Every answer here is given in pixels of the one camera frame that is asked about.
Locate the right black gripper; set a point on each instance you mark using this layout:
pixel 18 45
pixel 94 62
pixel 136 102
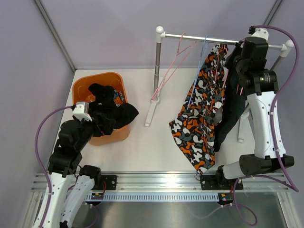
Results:
pixel 239 47

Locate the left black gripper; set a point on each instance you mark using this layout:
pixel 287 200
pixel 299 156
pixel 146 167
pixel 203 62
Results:
pixel 107 124

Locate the black shorts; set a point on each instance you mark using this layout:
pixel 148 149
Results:
pixel 104 105

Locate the blue orange patterned shorts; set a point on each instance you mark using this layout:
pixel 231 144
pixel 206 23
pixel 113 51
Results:
pixel 119 98

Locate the blue wire hanger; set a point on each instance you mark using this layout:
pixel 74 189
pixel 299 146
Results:
pixel 201 61

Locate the pink wire hanger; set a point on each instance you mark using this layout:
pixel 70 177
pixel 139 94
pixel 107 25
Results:
pixel 180 57

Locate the orange grey camouflage shorts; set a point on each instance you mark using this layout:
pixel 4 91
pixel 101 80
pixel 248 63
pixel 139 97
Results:
pixel 193 130

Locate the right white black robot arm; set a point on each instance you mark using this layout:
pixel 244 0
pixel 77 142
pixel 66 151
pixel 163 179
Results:
pixel 267 158

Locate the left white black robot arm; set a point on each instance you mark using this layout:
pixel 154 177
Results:
pixel 62 201

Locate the dark navy shorts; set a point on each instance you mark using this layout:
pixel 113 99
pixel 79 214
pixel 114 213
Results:
pixel 233 107

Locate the silver clothes rack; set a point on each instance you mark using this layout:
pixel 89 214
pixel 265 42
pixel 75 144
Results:
pixel 185 36

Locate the orange plastic laundry basket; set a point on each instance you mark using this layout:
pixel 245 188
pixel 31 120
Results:
pixel 80 93

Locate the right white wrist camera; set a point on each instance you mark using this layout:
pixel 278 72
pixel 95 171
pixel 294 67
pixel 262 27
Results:
pixel 259 32

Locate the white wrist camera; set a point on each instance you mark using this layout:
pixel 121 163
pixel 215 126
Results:
pixel 259 32
pixel 80 112

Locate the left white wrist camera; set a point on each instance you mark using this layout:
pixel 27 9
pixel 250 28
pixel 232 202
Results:
pixel 80 112

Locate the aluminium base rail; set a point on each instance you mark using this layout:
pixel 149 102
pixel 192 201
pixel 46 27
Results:
pixel 182 182

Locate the white slotted cable duct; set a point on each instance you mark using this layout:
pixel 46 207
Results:
pixel 152 197

